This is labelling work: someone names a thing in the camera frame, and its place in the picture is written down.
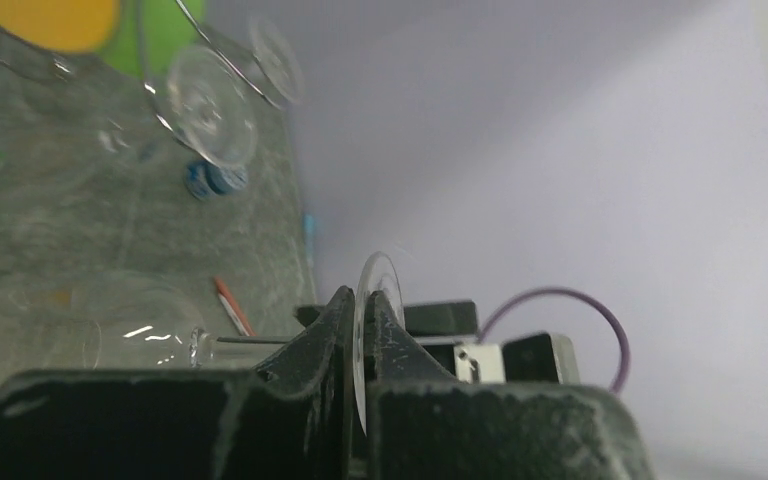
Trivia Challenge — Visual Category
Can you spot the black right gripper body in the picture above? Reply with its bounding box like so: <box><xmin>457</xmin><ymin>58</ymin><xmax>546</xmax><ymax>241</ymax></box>
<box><xmin>294</xmin><ymin>299</ymin><xmax>478</xmax><ymax>371</ymax></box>

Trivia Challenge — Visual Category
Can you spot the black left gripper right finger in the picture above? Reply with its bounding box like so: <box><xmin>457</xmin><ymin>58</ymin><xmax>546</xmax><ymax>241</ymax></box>
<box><xmin>365</xmin><ymin>292</ymin><xmax>656</xmax><ymax>479</ymax></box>

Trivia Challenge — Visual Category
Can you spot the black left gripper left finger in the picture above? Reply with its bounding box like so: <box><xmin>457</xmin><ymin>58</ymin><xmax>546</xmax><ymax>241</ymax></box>
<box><xmin>0</xmin><ymin>287</ymin><xmax>355</xmax><ymax>479</ymax></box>

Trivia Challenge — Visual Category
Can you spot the clear champagne flute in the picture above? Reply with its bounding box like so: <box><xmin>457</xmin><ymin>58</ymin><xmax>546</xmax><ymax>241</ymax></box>
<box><xmin>160</xmin><ymin>44</ymin><xmax>259</xmax><ymax>169</ymax></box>

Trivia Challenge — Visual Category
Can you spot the green wine glass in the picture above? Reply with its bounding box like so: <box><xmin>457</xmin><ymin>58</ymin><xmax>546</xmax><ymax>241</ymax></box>
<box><xmin>98</xmin><ymin>0</ymin><xmax>197</xmax><ymax>77</ymax></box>

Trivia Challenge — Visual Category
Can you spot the orange goblet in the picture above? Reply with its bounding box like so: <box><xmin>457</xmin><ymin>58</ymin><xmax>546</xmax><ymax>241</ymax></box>
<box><xmin>0</xmin><ymin>0</ymin><xmax>122</xmax><ymax>53</ymax></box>

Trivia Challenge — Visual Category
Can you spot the small clear wine glass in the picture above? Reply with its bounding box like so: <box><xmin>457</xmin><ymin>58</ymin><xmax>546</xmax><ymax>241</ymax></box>
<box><xmin>0</xmin><ymin>271</ymin><xmax>290</xmax><ymax>384</ymax></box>

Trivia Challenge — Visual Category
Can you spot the chrome wine glass rack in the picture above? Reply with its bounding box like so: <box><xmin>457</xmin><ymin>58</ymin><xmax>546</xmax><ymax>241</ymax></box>
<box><xmin>131</xmin><ymin>1</ymin><xmax>286</xmax><ymax>143</ymax></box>

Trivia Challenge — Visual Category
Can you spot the red pen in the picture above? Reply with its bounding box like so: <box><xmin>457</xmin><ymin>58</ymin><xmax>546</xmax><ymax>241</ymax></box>
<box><xmin>213</xmin><ymin>276</ymin><xmax>256</xmax><ymax>337</ymax></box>

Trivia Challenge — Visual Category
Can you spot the blue white round tin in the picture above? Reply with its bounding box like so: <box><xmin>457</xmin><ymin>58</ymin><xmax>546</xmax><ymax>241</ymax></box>
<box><xmin>184</xmin><ymin>160</ymin><xmax>248</xmax><ymax>200</ymax></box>

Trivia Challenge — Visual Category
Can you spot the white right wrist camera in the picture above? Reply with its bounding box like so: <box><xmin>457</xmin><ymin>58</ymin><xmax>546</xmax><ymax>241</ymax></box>
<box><xmin>453</xmin><ymin>332</ymin><xmax>581</xmax><ymax>384</ymax></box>

